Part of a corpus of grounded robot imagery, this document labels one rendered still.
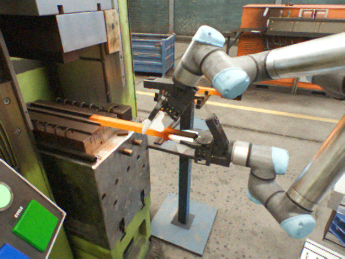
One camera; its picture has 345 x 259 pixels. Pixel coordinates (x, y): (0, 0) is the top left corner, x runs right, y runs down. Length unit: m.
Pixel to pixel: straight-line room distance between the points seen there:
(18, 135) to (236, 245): 1.41
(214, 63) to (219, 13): 7.81
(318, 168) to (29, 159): 0.85
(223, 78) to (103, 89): 0.73
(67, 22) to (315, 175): 0.75
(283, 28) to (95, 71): 3.26
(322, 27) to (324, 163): 3.49
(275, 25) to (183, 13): 5.05
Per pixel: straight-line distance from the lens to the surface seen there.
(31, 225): 0.56
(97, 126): 0.91
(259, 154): 0.73
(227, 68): 0.58
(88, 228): 1.17
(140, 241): 1.55
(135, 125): 0.84
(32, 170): 0.94
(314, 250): 1.61
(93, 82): 1.20
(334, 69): 0.57
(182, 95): 0.71
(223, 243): 1.75
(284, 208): 0.72
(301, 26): 4.06
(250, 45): 4.22
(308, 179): 0.69
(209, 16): 8.46
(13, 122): 0.85
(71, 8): 0.78
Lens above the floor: 1.41
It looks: 29 degrees down
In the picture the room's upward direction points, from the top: straight up
